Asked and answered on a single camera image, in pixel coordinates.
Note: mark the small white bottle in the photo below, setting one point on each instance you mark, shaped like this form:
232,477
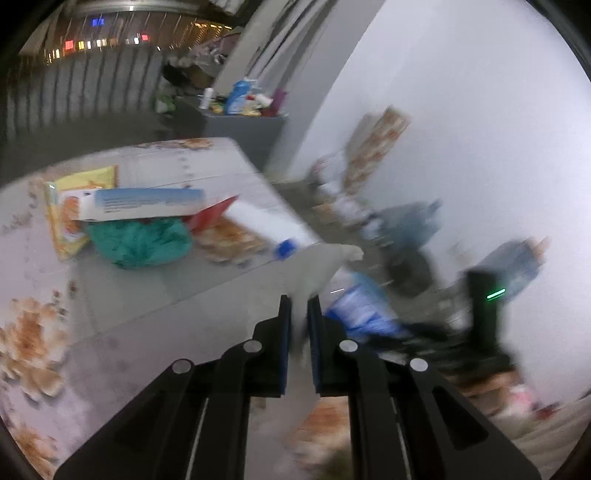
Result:
207,98

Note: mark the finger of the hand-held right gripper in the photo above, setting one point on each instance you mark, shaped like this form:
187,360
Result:
429,334

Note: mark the tall patterned box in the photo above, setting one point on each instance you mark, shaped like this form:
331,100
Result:
376,143

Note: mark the large blue water jug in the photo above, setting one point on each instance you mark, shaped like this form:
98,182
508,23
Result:
406,221

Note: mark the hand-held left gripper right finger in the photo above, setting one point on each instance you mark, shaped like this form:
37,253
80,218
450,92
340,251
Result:
315,346

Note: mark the purple cup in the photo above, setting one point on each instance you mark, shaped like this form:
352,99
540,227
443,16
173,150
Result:
279,99

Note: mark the green plastic bag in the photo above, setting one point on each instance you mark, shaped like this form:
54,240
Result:
138,244

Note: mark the metal balcony railing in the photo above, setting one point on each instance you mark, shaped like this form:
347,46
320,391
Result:
92,83

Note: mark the red plastic bag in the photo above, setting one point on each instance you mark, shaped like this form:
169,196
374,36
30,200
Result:
212,217

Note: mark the white plastic bag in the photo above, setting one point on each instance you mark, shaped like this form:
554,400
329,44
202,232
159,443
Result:
318,272

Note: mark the blue plastic wastebasket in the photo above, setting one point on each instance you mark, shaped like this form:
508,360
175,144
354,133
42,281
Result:
369,325

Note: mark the grey cabinet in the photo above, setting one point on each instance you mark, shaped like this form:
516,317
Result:
240,134

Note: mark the floral tablecloth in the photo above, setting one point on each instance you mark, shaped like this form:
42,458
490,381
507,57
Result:
161,300

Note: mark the pile of small packets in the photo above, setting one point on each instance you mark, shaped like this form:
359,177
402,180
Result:
258,106

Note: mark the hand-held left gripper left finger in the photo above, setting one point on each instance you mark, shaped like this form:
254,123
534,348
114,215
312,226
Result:
286,346

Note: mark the white bottle blue cap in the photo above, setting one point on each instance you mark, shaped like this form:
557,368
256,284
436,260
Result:
268,221

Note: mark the small blue object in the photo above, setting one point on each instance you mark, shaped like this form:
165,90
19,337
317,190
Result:
286,249

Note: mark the white and blue box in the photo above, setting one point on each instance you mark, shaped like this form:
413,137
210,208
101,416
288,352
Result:
138,203

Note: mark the yellow snack box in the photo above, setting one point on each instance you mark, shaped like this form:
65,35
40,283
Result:
64,226

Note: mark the pile of printed packaging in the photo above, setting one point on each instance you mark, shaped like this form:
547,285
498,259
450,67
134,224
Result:
341,194

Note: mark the grey curtain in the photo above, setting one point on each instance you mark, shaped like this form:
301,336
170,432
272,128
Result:
277,37

